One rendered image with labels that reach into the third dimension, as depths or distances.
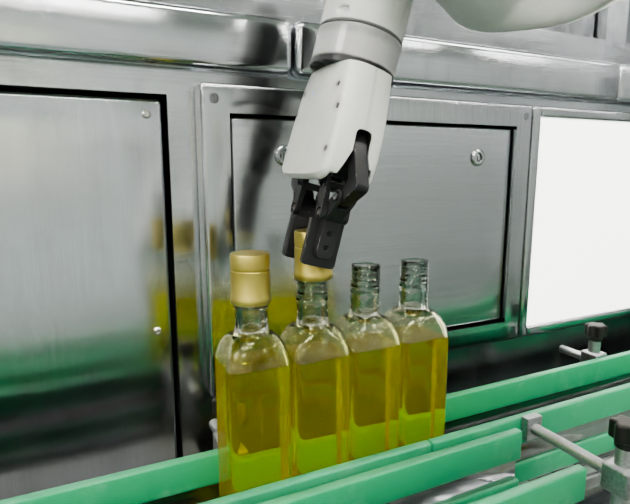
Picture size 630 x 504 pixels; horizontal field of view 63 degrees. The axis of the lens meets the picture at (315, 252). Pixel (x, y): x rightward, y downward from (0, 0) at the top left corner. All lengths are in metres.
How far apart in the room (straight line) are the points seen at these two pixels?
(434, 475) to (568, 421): 0.21
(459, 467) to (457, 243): 0.30
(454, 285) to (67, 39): 0.54
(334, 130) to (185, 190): 0.22
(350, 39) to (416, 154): 0.26
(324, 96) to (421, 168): 0.26
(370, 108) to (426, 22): 0.32
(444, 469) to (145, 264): 0.37
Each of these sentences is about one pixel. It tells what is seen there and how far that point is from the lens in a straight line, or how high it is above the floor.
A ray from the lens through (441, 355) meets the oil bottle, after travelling 0.54.
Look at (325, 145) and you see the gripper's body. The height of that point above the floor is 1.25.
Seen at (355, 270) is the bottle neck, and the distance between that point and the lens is 0.49.
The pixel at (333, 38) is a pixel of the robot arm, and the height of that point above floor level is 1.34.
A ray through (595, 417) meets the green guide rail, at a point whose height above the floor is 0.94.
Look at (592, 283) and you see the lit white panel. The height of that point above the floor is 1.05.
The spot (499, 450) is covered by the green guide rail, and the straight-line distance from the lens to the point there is 0.59.
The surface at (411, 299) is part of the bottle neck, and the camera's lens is 0.52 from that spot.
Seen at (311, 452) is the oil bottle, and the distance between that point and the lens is 0.49.
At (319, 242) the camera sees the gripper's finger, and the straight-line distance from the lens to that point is 0.43.
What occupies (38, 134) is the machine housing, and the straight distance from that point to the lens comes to 0.58.
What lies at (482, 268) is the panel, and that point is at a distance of 0.76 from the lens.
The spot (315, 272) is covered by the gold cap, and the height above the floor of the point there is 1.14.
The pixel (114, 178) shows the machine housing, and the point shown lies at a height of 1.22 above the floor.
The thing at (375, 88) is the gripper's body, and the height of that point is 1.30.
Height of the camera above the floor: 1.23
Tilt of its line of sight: 9 degrees down
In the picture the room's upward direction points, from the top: straight up
